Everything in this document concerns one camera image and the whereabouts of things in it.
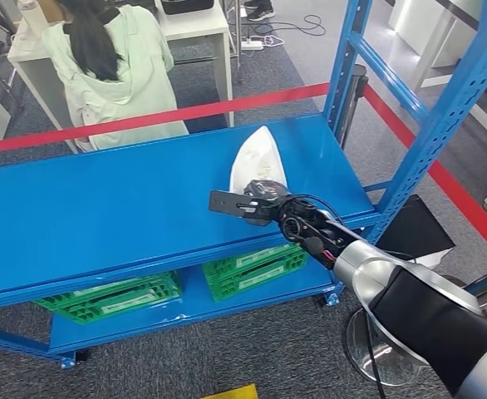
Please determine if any thin black floor cable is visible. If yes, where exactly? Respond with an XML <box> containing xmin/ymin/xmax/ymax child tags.
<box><xmin>264</xmin><ymin>13</ymin><xmax>326</xmax><ymax>38</ymax></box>

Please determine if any chrome stanchion with round base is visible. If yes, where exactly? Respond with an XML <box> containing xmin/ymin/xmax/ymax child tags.
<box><xmin>345</xmin><ymin>263</ymin><xmax>487</xmax><ymax>387</ymax></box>

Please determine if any person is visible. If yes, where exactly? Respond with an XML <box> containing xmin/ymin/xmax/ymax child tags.
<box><xmin>39</xmin><ymin>0</ymin><xmax>189</xmax><ymax>151</ymax></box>

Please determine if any person's dark shoe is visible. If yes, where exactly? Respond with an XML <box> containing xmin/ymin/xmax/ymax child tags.
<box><xmin>247</xmin><ymin>2</ymin><xmax>276</xmax><ymax>22</ymax></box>

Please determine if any white curved plastic part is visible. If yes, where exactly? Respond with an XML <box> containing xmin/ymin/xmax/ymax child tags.
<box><xmin>229</xmin><ymin>125</ymin><xmax>288</xmax><ymax>221</ymax></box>

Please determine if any black hanging arm cable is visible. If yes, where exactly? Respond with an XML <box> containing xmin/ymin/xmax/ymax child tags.
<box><xmin>364</xmin><ymin>313</ymin><xmax>388</xmax><ymax>399</ymax></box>

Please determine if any black-topped stanchion post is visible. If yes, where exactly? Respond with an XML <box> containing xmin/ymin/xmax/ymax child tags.
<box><xmin>337</xmin><ymin>63</ymin><xmax>370</xmax><ymax>149</ymax></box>

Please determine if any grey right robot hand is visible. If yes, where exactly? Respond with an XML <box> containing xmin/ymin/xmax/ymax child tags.
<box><xmin>243</xmin><ymin>179</ymin><xmax>291</xmax><ymax>227</ymax></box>

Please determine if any red barrier belt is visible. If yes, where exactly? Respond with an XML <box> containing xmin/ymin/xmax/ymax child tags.
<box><xmin>364</xmin><ymin>83</ymin><xmax>487</xmax><ymax>263</ymax></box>
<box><xmin>0</xmin><ymin>82</ymin><xmax>331</xmax><ymax>156</ymax></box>

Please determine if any green plastic crate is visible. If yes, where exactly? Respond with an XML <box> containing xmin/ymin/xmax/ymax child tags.
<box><xmin>202</xmin><ymin>244</ymin><xmax>309</xmax><ymax>303</ymax></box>
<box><xmin>36</xmin><ymin>270</ymin><xmax>183</xmax><ymax>325</ymax></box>

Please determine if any black box with white label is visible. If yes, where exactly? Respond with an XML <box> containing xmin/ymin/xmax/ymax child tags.
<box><xmin>374</xmin><ymin>194</ymin><xmax>456</xmax><ymax>271</ymax></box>

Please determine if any blue metal shelf rack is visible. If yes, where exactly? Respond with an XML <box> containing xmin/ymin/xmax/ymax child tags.
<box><xmin>0</xmin><ymin>0</ymin><xmax>487</xmax><ymax>369</ymax></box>

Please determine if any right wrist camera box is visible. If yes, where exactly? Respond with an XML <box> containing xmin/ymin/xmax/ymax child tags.
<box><xmin>208</xmin><ymin>190</ymin><xmax>277</xmax><ymax>223</ymax></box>

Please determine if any white frame workbench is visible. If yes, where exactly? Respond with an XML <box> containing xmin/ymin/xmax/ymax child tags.
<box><xmin>389</xmin><ymin>0</ymin><xmax>487</xmax><ymax>213</ymax></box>

